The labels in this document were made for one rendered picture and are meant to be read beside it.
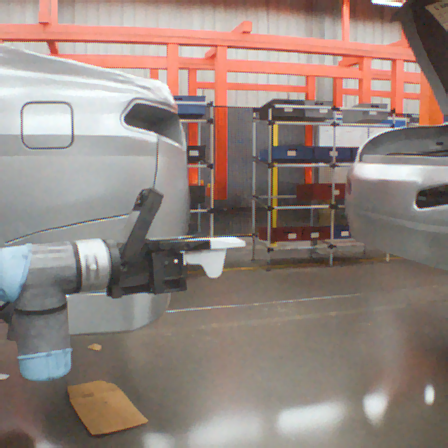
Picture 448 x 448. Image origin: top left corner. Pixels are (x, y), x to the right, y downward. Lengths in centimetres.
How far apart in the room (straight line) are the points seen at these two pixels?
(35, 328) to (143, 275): 17
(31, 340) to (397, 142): 366
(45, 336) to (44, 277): 8
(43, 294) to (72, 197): 102
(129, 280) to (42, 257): 13
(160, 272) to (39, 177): 102
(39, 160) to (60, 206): 17
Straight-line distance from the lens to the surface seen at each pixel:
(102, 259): 71
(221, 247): 74
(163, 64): 772
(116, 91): 171
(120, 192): 170
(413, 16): 386
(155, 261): 74
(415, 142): 421
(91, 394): 303
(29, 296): 70
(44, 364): 73
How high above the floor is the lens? 138
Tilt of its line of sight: 8 degrees down
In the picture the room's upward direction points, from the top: straight up
